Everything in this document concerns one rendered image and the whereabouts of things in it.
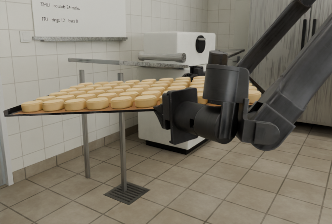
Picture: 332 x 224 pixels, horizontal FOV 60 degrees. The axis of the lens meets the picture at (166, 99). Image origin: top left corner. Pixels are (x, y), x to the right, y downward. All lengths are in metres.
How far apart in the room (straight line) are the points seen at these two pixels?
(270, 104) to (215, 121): 0.09
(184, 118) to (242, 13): 4.34
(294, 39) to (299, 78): 3.24
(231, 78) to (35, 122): 2.30
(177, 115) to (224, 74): 0.12
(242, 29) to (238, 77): 4.32
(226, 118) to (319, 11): 3.29
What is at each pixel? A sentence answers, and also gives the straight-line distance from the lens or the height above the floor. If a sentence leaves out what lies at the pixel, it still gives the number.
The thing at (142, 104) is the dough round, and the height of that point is 0.99.
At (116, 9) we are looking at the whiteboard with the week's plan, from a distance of 3.22.
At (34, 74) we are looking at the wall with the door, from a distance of 2.59.
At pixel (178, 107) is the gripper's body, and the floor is 1.01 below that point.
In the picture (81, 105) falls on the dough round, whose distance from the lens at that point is 0.69.
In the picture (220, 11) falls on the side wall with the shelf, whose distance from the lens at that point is 5.01.
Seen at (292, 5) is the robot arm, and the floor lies 1.24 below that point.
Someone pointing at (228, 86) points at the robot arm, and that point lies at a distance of 0.46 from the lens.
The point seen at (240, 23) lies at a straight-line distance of 4.81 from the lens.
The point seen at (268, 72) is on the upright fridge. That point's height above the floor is 0.72.
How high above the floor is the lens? 1.13
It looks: 12 degrees down
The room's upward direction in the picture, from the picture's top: straight up
